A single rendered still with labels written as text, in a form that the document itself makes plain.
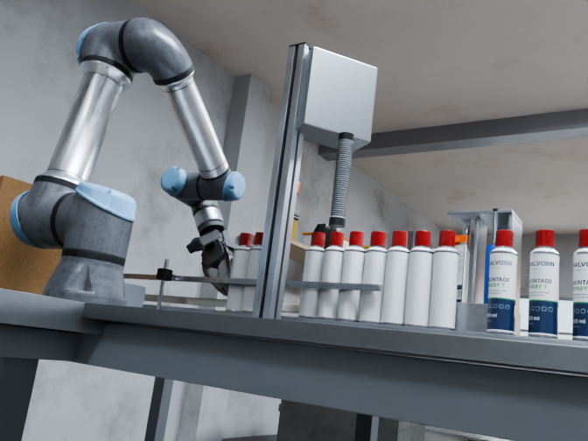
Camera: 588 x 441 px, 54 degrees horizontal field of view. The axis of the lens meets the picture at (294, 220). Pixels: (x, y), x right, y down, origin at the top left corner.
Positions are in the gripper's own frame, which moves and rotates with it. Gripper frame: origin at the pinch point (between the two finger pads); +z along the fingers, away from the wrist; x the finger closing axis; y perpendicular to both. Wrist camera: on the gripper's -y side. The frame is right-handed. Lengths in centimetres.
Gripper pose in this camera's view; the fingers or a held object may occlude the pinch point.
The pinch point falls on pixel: (224, 290)
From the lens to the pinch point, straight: 149.2
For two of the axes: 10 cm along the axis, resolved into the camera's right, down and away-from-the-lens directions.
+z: 3.1, 8.3, -4.7
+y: 5.2, 2.6, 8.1
